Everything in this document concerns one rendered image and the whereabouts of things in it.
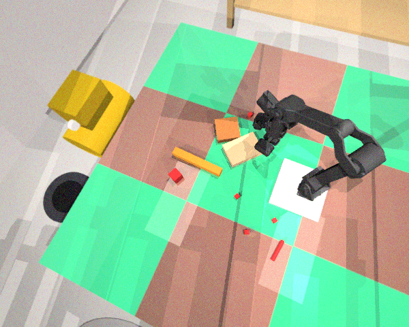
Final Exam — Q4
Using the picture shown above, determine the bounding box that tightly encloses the orange rectangular block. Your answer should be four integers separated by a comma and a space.
215, 116, 241, 143

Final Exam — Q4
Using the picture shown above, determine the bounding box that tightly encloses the red bar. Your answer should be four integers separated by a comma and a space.
271, 239, 284, 261

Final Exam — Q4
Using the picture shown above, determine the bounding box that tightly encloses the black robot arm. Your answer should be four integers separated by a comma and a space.
252, 90, 387, 201

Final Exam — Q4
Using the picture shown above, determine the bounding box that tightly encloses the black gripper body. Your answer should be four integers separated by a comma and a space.
254, 121, 287, 157

